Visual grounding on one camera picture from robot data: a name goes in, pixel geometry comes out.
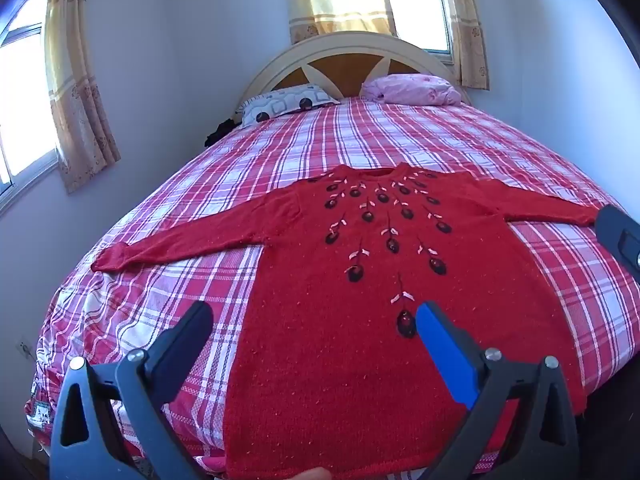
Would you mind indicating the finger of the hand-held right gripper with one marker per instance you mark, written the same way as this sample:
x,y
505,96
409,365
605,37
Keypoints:
x,y
617,235

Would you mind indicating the red knitted sweater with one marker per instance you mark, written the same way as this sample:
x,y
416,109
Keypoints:
x,y
325,385

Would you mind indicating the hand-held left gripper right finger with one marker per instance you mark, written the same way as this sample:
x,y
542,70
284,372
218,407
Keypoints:
x,y
445,350

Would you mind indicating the red plaid bedspread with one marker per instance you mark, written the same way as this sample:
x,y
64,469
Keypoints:
x,y
400,130

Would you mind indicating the cream wooden headboard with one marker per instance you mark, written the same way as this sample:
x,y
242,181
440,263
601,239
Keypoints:
x,y
345,67

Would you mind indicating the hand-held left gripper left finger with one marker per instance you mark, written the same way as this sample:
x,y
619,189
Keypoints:
x,y
185,345

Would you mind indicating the dark cloth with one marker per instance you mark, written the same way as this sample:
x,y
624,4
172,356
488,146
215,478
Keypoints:
x,y
220,132

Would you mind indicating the pink pillow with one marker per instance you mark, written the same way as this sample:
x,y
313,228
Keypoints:
x,y
410,89

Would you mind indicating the grey patterned pillow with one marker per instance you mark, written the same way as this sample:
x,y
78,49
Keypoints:
x,y
285,102

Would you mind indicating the window behind headboard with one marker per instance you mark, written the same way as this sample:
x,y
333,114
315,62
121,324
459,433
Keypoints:
x,y
415,5

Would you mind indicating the person's left hand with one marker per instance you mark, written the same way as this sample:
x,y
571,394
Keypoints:
x,y
305,475

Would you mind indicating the side window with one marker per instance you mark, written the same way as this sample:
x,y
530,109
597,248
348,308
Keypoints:
x,y
20,100

